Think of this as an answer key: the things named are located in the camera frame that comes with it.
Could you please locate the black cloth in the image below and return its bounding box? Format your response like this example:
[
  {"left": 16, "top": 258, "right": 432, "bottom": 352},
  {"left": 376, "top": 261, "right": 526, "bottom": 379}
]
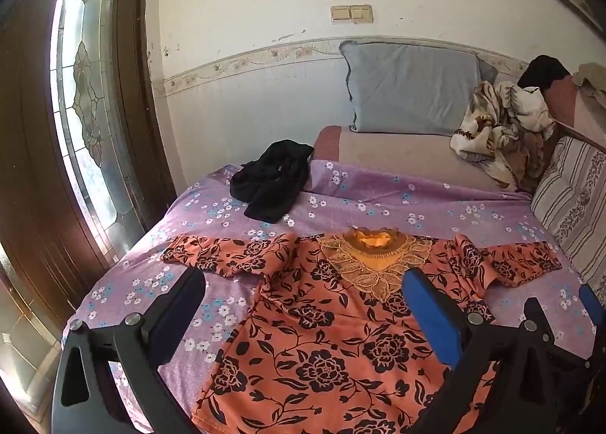
[{"left": 517, "top": 55, "right": 571, "bottom": 90}]

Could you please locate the brown pink mattress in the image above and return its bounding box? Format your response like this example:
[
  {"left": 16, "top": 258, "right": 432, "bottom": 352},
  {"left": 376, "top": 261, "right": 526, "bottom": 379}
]
[{"left": 310, "top": 125, "right": 533, "bottom": 200}]

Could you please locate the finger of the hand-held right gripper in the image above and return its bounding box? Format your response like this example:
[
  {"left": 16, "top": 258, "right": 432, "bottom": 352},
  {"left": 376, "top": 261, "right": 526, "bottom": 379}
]
[{"left": 578, "top": 283, "right": 606, "bottom": 321}]

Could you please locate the crumpled beige floral blanket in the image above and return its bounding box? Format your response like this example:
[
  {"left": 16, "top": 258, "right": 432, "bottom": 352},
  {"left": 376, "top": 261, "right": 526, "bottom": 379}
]
[{"left": 450, "top": 81, "right": 559, "bottom": 193}]

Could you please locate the purple floral blanket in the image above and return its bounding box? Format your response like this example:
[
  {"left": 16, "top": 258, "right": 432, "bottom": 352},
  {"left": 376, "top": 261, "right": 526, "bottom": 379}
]
[{"left": 61, "top": 159, "right": 606, "bottom": 434}]

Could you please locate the beige cloth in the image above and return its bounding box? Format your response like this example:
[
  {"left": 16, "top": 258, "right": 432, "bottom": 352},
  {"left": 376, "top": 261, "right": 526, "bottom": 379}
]
[{"left": 573, "top": 62, "right": 606, "bottom": 103}]

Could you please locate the striped beige pillow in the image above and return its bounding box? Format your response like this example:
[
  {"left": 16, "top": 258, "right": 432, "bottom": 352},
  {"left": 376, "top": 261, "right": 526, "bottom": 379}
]
[{"left": 530, "top": 136, "right": 606, "bottom": 293}]

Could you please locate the black garment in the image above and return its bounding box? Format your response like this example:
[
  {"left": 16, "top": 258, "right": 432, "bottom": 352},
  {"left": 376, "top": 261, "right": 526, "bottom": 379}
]
[{"left": 230, "top": 139, "right": 314, "bottom": 223}]

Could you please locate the wooden door with stained glass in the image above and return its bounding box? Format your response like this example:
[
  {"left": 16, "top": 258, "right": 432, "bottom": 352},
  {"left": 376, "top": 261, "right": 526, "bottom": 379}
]
[{"left": 0, "top": 0, "right": 178, "bottom": 434}]

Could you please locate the blue-grey pillow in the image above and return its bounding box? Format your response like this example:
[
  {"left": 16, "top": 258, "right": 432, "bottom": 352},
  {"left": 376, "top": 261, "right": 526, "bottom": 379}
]
[{"left": 340, "top": 40, "right": 498, "bottom": 136}]

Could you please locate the maroon cushion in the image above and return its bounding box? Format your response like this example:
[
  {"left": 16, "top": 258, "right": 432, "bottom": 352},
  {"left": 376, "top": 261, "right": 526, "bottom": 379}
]
[{"left": 542, "top": 75, "right": 606, "bottom": 151}]

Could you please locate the orange black floral shirt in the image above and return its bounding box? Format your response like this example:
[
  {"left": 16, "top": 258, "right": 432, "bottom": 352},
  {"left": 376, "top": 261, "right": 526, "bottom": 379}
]
[{"left": 161, "top": 226, "right": 563, "bottom": 434}]

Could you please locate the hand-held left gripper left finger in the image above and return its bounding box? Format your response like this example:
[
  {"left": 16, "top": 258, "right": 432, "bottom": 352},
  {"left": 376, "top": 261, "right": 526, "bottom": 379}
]
[{"left": 51, "top": 267, "right": 206, "bottom": 434}]

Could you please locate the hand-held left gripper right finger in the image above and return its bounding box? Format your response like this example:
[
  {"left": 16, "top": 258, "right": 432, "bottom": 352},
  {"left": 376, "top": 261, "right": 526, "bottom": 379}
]
[{"left": 402, "top": 267, "right": 576, "bottom": 434}]

